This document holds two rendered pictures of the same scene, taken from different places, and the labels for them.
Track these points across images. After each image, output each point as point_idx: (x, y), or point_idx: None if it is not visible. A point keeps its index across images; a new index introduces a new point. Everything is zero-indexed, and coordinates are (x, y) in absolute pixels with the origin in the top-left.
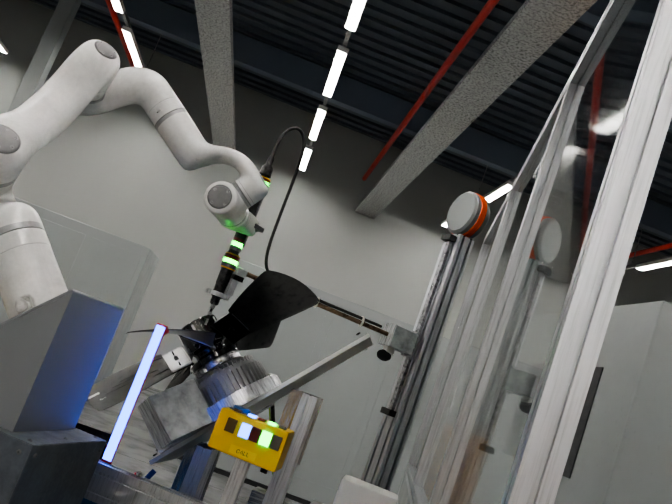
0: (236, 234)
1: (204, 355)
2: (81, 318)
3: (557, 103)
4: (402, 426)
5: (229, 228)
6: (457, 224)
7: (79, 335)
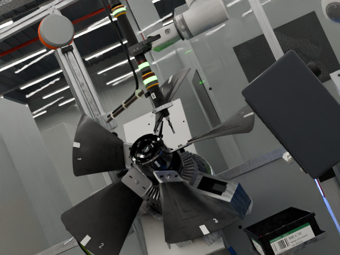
0: (143, 56)
1: (171, 162)
2: None
3: None
4: None
5: (157, 48)
6: (64, 38)
7: None
